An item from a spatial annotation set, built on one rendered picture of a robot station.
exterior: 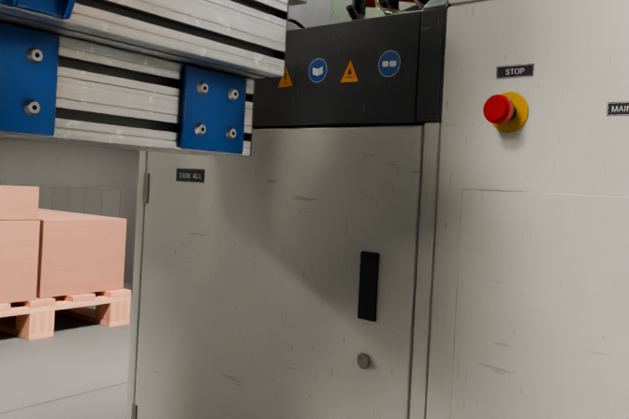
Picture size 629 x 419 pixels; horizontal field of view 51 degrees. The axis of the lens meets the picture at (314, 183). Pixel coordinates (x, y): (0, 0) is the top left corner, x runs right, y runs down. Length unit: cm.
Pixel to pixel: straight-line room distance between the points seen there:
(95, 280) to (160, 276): 181
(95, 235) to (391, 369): 229
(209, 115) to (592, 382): 53
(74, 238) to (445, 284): 233
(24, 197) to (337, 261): 204
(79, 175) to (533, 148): 53
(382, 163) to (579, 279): 32
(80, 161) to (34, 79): 16
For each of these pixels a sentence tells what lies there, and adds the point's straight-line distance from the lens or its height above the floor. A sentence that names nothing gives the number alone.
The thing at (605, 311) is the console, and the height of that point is 57.
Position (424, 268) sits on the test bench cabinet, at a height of 59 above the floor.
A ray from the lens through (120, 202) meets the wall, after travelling 447.
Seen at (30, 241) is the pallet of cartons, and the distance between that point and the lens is 293.
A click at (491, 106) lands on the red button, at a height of 80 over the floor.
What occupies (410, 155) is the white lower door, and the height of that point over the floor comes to 74.
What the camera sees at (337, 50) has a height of 91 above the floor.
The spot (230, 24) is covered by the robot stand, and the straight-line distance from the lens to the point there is 69.
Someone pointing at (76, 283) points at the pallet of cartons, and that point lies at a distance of 310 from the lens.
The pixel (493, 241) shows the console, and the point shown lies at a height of 63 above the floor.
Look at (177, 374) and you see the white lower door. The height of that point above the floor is 32.
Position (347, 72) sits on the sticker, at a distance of 103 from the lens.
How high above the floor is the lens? 70
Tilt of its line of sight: level
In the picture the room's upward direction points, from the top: 3 degrees clockwise
